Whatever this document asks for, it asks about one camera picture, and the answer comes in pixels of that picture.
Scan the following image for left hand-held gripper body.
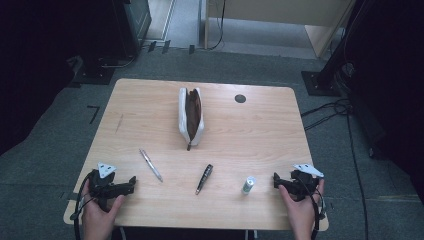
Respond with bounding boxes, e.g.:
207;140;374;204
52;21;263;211
87;162;132;213

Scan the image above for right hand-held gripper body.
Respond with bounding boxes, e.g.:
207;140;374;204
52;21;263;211
279;163;325;202

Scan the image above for white green tube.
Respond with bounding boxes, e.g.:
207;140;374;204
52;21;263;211
241;175;257;196

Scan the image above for black pen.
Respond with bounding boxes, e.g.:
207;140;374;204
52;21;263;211
194;163;214;196

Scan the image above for white pencil case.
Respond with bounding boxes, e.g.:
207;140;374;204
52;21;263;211
178;87;206;152

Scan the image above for person's right hand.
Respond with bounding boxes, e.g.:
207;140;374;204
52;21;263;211
277;177;325;234

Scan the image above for person's left hand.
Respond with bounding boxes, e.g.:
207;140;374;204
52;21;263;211
81;179;127;234

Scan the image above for silver pen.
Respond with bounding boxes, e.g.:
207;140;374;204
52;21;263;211
138;148;164;183

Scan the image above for gray tape strip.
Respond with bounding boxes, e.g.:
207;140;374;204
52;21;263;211
60;191;80;202

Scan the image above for black angled floor tape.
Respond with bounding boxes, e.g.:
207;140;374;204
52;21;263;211
86;105;101;125

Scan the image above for dark cabinet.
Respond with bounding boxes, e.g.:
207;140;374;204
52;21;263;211
111;0;153;61

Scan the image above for light wooden cabinet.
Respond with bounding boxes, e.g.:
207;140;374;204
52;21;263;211
203;0;358;59

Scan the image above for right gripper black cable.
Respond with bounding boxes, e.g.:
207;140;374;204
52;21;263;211
296;174;327;240

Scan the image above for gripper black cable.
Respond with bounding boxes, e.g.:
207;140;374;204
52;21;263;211
70;169;98;240
296;174;327;240

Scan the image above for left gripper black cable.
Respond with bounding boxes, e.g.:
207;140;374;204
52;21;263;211
70;169;98;240

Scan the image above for black floor cables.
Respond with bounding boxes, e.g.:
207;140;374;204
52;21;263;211
300;98;371;240

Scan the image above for black stand with base plate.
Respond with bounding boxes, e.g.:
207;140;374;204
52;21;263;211
68;0;141;86
301;0;368;98

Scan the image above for black hanging cable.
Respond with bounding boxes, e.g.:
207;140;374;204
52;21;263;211
209;0;227;51

